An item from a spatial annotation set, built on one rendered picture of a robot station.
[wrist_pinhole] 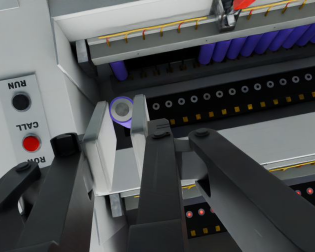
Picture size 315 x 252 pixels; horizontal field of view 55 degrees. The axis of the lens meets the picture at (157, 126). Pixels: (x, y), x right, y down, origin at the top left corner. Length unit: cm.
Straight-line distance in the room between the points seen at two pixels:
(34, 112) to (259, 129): 24
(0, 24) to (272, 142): 30
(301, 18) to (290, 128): 13
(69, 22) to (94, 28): 3
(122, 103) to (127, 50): 17
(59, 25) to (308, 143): 29
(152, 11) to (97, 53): 8
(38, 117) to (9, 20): 10
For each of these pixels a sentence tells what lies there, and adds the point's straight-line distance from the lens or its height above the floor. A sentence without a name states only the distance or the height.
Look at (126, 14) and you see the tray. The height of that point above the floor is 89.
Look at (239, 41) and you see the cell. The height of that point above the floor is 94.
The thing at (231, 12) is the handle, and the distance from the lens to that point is 33.
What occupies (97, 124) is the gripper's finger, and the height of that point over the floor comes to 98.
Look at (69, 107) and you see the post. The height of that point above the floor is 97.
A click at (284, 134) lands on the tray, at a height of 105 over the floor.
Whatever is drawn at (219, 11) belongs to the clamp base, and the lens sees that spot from 35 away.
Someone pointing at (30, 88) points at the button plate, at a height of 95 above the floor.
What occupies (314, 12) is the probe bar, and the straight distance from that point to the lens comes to 42.
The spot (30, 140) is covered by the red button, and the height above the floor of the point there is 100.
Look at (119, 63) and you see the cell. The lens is 40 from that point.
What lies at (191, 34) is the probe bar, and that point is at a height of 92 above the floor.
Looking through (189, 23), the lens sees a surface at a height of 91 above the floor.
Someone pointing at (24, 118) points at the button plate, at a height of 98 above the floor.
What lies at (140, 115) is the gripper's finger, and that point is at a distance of 16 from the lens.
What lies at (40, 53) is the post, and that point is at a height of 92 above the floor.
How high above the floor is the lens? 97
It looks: 8 degrees up
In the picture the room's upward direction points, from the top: 169 degrees clockwise
